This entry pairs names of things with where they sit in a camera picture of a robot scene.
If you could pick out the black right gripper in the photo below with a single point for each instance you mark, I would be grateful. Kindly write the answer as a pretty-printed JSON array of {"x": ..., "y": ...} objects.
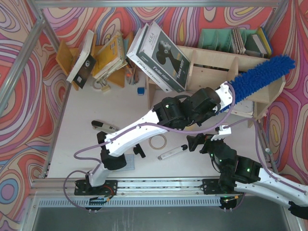
[{"x": 200, "y": 143}]

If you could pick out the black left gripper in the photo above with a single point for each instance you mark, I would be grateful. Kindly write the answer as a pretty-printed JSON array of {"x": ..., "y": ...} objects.
[{"x": 215, "y": 101}]

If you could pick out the blue microfibre duster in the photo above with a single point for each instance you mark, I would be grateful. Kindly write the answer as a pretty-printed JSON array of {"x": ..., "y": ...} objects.
[{"x": 261, "y": 76}]

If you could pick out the black T-shaped plastic piece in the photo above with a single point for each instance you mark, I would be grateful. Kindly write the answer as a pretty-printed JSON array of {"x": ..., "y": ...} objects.
[{"x": 138, "y": 150}]

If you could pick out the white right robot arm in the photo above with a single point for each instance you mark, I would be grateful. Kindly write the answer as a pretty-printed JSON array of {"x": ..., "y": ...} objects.
[{"x": 239, "y": 174}]

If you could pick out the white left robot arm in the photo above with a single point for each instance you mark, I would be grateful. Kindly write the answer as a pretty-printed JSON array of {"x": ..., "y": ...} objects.
[{"x": 172, "y": 113}]

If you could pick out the wooden bookshelf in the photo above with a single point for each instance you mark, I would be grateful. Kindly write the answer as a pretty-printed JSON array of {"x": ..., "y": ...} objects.
[{"x": 205, "y": 77}]

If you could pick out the spiral notebook under shelf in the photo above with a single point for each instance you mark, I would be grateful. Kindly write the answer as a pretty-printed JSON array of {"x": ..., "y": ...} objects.
[{"x": 244, "y": 108}]

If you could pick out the masking tape roll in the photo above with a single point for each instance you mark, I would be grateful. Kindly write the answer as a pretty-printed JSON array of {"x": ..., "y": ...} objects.
[{"x": 158, "y": 142}]

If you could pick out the blue stamp block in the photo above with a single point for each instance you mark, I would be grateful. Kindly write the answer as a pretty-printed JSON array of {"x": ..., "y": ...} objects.
[{"x": 140, "y": 90}]

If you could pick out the green desk organiser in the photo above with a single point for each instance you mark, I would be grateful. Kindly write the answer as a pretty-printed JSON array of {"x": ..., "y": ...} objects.
[{"x": 222, "y": 40}]

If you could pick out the beige calculator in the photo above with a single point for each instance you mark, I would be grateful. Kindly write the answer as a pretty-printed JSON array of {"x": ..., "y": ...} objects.
[{"x": 130, "y": 162}]

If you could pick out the brown card stack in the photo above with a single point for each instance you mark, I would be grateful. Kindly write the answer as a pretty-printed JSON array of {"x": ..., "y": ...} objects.
[{"x": 238, "y": 40}]

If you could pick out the black white Twins story book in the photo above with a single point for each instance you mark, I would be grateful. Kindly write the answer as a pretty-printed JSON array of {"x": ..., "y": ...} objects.
[{"x": 168, "y": 66}]

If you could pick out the grey book in organiser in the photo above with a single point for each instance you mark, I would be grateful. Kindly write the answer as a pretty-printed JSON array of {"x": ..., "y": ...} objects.
[{"x": 254, "y": 46}]

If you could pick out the pencils bundle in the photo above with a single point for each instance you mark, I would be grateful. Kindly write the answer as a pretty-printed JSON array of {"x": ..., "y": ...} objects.
[{"x": 132, "y": 75}]

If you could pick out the blue yellow book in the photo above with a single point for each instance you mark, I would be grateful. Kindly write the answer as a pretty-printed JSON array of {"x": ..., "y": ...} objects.
[{"x": 263, "y": 36}]

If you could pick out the white Chokladfabriken book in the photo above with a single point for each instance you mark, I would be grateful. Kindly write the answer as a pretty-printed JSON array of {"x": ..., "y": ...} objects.
[{"x": 132, "y": 55}]

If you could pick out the yellow worn books stack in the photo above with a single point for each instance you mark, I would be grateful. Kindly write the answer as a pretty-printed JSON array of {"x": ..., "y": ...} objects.
[{"x": 110, "y": 58}]

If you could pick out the white book with black cover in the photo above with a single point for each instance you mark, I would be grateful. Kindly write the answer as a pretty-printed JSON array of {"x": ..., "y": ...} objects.
[{"x": 83, "y": 62}]

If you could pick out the yellow wooden book stand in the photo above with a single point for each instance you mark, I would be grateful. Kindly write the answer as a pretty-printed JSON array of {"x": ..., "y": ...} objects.
[{"x": 64, "y": 58}]

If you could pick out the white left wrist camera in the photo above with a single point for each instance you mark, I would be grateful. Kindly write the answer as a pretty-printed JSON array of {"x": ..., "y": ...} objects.
[{"x": 225, "y": 96}]

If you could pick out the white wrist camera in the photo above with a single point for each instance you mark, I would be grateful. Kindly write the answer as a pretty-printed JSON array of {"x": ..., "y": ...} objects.
[
  {"x": 225, "y": 96},
  {"x": 222, "y": 132}
]

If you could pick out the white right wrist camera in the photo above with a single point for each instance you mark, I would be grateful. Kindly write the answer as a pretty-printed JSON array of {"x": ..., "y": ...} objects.
[{"x": 222, "y": 132}]

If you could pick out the padlock with ring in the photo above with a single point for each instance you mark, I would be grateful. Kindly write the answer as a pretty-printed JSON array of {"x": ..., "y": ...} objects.
[{"x": 100, "y": 86}]

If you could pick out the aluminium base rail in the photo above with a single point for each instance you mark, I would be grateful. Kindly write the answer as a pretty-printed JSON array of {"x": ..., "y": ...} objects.
[{"x": 134, "y": 192}]

